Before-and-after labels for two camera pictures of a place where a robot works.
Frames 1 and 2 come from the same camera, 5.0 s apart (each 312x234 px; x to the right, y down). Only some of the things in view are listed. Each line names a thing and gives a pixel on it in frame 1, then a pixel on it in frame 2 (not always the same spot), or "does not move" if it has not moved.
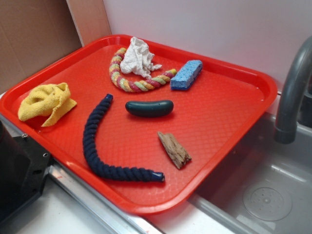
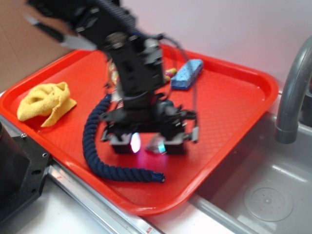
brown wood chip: x=178 y=155 → x=152 y=144
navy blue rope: x=101 y=167 does not move
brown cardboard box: x=34 y=32 does not move
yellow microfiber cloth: x=46 y=100 does not move
